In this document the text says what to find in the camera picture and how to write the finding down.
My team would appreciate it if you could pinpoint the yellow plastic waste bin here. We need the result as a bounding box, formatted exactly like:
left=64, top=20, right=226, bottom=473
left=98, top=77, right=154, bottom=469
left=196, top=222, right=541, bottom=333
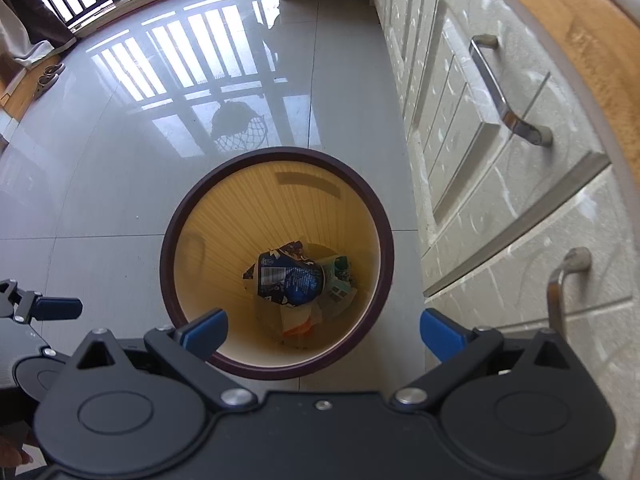
left=160, top=146, right=396, bottom=380

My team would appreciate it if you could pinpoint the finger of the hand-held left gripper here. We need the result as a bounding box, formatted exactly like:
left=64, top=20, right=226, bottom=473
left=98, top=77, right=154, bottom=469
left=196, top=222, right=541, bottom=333
left=0, top=280, right=83, bottom=326

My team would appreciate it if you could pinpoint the clear bag with orange label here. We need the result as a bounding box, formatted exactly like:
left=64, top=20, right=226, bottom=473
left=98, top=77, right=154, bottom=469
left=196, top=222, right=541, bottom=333
left=255, top=295, right=326, bottom=343

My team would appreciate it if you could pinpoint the blue snack packet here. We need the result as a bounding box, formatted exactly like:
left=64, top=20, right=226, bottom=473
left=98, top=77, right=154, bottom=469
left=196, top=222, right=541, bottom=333
left=243, top=241, right=326, bottom=307

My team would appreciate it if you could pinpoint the metal drawer handle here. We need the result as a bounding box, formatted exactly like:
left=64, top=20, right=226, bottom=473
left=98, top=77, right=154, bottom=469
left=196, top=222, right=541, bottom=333
left=546, top=247, right=593, bottom=333
left=469, top=34, right=553, bottom=147

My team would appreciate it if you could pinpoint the white drawer cabinet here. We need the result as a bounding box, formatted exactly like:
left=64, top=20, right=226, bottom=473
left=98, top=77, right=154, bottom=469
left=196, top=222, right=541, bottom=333
left=370, top=0, right=640, bottom=480

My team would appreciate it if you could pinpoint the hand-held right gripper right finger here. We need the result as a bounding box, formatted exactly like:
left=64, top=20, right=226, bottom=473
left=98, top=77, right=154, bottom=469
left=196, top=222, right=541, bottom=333
left=391, top=308, right=586, bottom=408

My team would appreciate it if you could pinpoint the person's left hand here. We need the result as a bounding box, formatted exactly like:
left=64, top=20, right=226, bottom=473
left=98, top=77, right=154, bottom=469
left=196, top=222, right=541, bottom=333
left=0, top=430, right=35, bottom=467

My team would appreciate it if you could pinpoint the teal and white packet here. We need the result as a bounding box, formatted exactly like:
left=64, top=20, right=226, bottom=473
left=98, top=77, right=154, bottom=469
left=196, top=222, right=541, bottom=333
left=320, top=255, right=358, bottom=318

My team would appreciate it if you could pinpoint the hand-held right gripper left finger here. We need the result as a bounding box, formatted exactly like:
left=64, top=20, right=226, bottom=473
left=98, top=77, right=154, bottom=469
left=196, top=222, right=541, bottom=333
left=75, top=308, right=258, bottom=408

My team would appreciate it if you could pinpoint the white curtain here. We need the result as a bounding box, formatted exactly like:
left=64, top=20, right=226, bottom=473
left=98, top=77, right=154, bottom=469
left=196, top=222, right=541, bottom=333
left=0, top=0, right=46, bottom=68

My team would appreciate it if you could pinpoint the dark brown curtain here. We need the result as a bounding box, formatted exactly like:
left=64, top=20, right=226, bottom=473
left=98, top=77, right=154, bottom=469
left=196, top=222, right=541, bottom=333
left=0, top=0, right=78, bottom=53

